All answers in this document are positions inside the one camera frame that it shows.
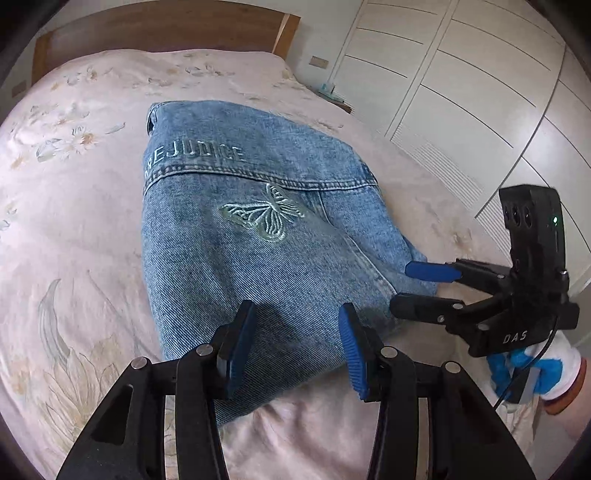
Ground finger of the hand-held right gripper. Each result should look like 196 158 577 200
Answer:
390 293 497 326
405 259 511 289

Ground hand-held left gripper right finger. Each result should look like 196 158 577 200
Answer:
338 302 536 480

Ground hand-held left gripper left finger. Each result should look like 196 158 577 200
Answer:
55 300 257 480

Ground blue denim jeans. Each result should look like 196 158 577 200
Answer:
141 100 439 428

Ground person's right forearm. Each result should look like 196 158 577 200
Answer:
542 385 591 444

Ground person's right hand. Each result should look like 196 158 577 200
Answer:
487 330 583 416

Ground wooden nightstand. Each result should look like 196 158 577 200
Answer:
318 90 354 115

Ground white wardrobe doors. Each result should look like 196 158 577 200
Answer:
330 0 591 296

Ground bed with floral pink bedspread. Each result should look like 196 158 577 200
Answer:
0 48 546 480

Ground wooden headboard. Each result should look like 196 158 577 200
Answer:
31 7 301 93

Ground black cable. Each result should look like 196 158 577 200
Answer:
493 270 570 409

